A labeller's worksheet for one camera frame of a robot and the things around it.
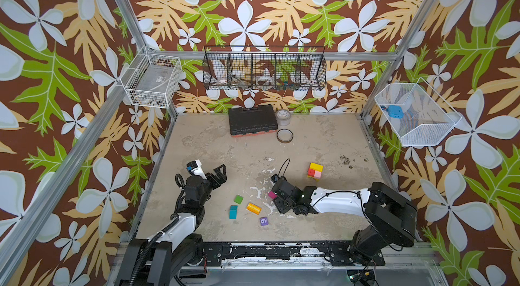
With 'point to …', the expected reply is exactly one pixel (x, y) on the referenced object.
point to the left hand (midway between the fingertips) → (216, 166)
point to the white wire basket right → (418, 115)
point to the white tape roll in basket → (265, 80)
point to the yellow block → (317, 167)
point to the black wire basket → (265, 68)
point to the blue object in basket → (395, 111)
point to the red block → (311, 172)
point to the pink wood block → (317, 174)
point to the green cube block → (238, 199)
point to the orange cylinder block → (254, 208)
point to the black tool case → (252, 122)
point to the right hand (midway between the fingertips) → (278, 198)
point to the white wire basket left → (152, 79)
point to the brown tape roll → (284, 135)
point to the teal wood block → (233, 212)
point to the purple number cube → (263, 221)
